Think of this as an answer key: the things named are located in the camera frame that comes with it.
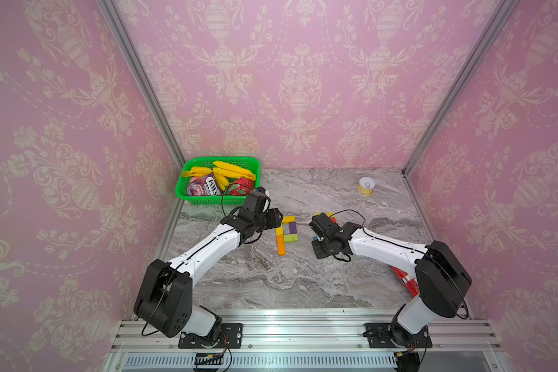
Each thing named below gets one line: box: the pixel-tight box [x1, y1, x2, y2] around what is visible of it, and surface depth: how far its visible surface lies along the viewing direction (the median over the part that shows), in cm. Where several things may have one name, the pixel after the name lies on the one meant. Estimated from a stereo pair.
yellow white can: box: [357, 176, 376, 197], surface depth 112 cm
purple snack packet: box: [186, 173, 224, 197], surface depth 108 cm
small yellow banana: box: [181, 166, 214, 179], surface depth 114 cm
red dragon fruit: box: [227, 177, 255, 197], surface depth 107 cm
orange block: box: [276, 234, 286, 256], surface depth 96 cm
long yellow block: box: [282, 215, 296, 224], surface depth 104 cm
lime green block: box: [283, 234, 299, 244], surface depth 98 cm
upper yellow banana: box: [212, 160, 257, 181], surface depth 113 cm
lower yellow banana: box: [212, 172, 230, 191], surface depth 112 cm
